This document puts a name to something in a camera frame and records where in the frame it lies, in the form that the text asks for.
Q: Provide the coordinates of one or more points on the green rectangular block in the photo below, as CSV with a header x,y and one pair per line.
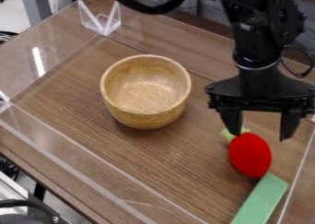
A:
x,y
261,203

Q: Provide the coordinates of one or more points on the black equipment bottom left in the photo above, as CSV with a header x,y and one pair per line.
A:
x,y
29,211

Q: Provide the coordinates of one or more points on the wooden bowl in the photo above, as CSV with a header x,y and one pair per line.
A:
x,y
146,89

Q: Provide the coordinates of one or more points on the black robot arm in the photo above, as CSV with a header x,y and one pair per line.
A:
x,y
266,26

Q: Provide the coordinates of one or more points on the red plush fruit green stem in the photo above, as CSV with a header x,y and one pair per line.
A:
x,y
249,153

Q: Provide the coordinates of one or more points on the clear acrylic enclosure wall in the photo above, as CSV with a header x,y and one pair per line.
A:
x,y
121,176

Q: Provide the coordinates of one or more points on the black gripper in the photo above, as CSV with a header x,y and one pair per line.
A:
x,y
262,90

